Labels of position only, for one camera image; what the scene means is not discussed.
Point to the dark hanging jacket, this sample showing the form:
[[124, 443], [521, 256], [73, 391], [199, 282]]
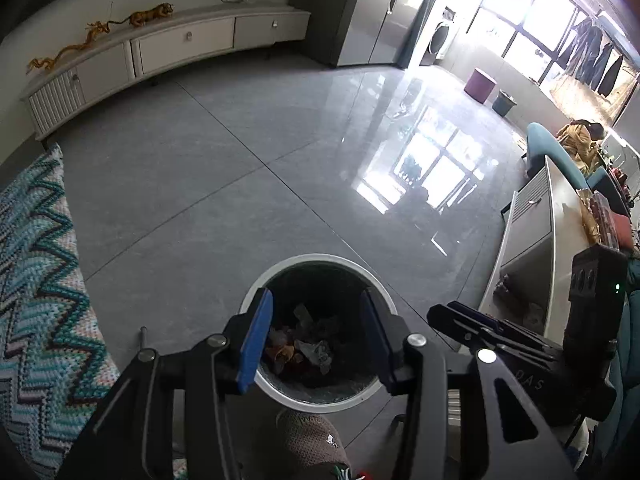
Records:
[[611, 72], [585, 50]]

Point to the dark gold foil wrapper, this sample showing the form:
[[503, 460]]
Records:
[[282, 352]]

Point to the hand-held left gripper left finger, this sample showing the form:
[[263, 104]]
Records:
[[255, 340]]

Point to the white washing machine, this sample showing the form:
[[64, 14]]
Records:
[[442, 35]]

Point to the grey coffee table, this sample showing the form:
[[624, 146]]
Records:
[[565, 220]]

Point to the clear plastic wrapper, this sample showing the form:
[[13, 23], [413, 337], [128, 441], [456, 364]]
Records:
[[304, 316]]

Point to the gold packet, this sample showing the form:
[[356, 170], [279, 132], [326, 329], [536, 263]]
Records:
[[590, 217]]

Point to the white television cabinet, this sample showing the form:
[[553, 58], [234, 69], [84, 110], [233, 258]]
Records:
[[185, 45]]

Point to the golden dragon figurine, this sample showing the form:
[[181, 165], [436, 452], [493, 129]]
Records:
[[97, 29], [60, 55]]

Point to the teal chair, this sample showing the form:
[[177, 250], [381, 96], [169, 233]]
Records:
[[545, 145]]

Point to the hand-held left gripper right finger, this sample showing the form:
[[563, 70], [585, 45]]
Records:
[[377, 340]]

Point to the white round trash bin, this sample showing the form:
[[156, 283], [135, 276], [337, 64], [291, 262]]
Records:
[[320, 280]]

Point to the red box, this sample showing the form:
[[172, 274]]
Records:
[[615, 227]]

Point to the large window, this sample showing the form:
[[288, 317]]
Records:
[[530, 15]]

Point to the grey refrigerator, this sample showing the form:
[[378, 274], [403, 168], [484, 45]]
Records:
[[365, 15]]

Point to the purple round stool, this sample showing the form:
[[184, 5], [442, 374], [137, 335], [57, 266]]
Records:
[[479, 85]]

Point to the teal bucket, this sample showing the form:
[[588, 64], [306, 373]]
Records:
[[504, 104]]

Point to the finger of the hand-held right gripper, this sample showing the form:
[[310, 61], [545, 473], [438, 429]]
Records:
[[492, 321], [450, 322]]

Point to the golden tiger figurine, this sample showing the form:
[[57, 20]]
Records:
[[150, 14]]

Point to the brown knit shoe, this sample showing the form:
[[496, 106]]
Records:
[[310, 440]]

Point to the zigzag patterned teal rug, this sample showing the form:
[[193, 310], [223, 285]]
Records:
[[45, 285]]

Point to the clear plastic bag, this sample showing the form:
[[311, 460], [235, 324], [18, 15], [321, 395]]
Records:
[[316, 355]]

